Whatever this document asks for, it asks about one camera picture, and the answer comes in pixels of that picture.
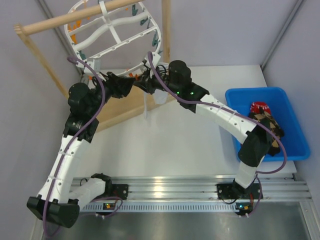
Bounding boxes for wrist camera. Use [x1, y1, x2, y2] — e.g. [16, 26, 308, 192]
[79, 58, 101, 76]
[144, 52, 161, 69]

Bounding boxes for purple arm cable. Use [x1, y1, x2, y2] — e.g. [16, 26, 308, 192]
[41, 56, 123, 238]
[147, 51, 288, 218]

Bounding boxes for blue plastic bin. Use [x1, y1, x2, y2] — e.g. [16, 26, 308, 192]
[225, 87, 310, 161]

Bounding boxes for orange clothes peg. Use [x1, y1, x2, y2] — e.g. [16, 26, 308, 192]
[68, 21, 81, 44]
[128, 73, 139, 81]

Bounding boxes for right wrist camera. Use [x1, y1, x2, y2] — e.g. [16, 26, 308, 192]
[144, 52, 161, 69]

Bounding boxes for white plastic sock hanger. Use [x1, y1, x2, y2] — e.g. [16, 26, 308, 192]
[63, 0, 162, 75]

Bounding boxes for red white patterned sock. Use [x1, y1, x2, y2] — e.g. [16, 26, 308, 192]
[250, 101, 271, 115]

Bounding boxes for wooden hanger stand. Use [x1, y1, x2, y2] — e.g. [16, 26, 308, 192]
[13, 0, 171, 131]

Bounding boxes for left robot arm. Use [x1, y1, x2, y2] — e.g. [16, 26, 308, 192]
[26, 72, 135, 228]

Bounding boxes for aluminium mounting rail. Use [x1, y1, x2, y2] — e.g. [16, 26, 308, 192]
[39, 174, 312, 213]

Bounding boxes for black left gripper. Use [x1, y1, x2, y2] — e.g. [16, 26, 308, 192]
[87, 71, 135, 116]

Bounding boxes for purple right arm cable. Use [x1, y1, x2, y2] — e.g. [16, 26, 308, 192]
[147, 51, 288, 218]

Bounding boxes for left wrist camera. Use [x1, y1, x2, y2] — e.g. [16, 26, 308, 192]
[79, 58, 101, 76]

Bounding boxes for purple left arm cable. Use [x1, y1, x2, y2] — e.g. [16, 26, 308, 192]
[41, 56, 123, 238]

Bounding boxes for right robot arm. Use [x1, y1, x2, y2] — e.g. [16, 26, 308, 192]
[135, 60, 273, 199]

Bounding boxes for brown argyle sock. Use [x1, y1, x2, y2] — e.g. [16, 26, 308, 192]
[248, 108, 285, 157]

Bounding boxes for teal clothes peg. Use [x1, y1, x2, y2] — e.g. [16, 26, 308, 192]
[151, 36, 160, 48]

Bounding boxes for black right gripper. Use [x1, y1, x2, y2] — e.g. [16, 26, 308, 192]
[133, 65, 181, 96]

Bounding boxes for white sock black stripes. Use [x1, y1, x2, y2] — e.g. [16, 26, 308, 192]
[143, 93, 151, 126]

